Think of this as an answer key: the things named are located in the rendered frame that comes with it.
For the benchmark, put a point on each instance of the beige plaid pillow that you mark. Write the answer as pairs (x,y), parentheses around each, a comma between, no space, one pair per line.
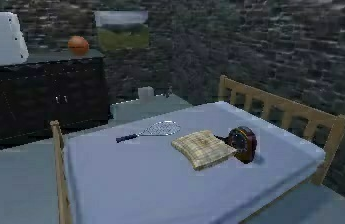
(202,149)

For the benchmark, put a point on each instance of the wooden bed with blue sheet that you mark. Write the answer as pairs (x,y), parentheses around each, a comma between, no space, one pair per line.
(153,186)

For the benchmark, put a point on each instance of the orange basketball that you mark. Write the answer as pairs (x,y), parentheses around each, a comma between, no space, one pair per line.
(78,45)

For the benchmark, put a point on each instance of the small grey cube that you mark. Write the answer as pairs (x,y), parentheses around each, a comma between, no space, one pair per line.
(145,93)

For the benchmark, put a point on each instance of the black dresser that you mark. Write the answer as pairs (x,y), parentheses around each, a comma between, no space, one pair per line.
(40,100)

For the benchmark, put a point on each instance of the dark round alarm clock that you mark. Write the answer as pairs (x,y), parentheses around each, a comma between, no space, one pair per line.
(243,143)

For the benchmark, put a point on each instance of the white box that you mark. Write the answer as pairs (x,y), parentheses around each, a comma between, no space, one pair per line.
(0,38)

